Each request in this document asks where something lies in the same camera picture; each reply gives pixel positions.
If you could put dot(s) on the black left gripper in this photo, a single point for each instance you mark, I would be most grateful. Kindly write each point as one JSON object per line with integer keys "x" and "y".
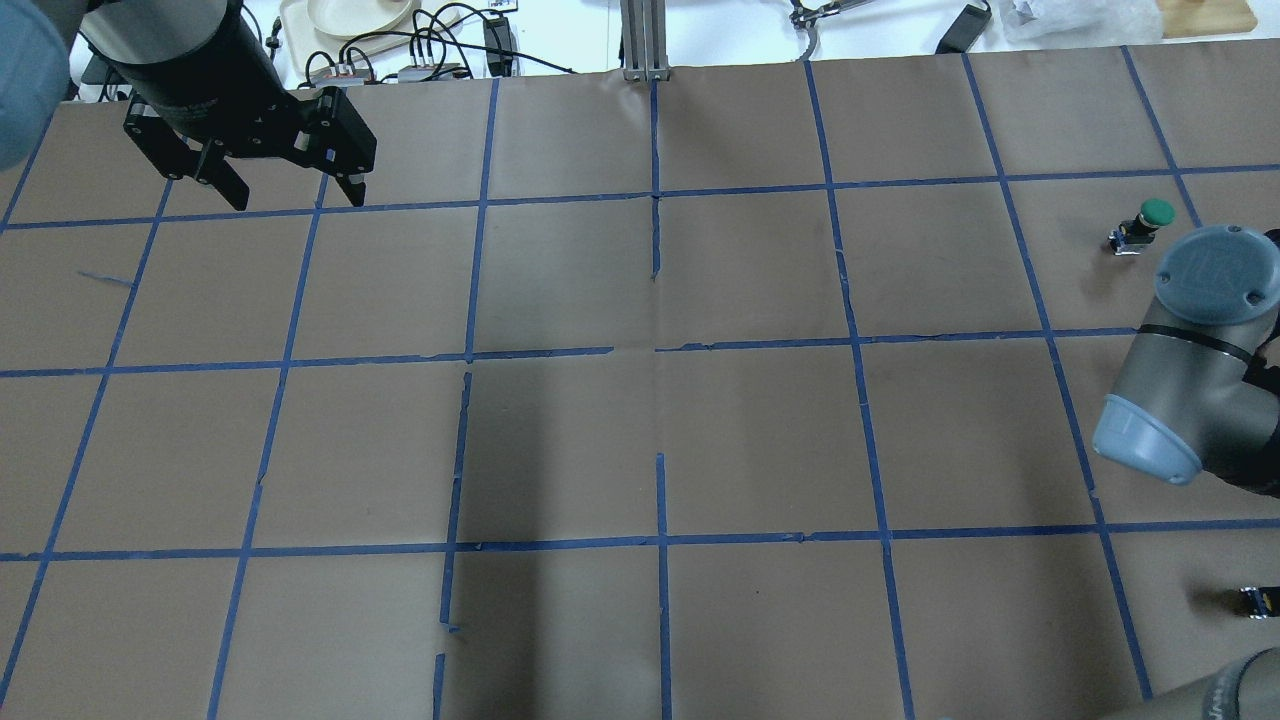
{"x": 203, "y": 82}

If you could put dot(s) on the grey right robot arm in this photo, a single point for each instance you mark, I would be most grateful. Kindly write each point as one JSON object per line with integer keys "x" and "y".
{"x": 1195, "y": 394}

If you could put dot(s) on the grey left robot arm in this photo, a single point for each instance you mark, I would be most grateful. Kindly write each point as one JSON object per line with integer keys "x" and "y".
{"x": 36, "y": 38}

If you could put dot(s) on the green push button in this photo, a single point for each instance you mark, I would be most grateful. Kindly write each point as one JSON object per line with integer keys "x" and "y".
{"x": 1133, "y": 236}

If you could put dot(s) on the beige tray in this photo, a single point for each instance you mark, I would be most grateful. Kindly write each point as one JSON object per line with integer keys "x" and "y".
{"x": 310, "y": 27}

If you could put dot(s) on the beige plate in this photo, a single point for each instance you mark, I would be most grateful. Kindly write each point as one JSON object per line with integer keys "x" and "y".
{"x": 348, "y": 19}

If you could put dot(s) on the black power adapter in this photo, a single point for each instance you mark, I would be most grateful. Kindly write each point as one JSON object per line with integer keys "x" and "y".
{"x": 966, "y": 29}

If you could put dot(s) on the small black connector block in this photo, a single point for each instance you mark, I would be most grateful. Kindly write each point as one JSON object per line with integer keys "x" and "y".
{"x": 1259, "y": 602}

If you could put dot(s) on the aluminium frame post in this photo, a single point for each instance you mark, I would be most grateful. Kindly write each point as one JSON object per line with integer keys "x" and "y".
{"x": 644, "y": 47}

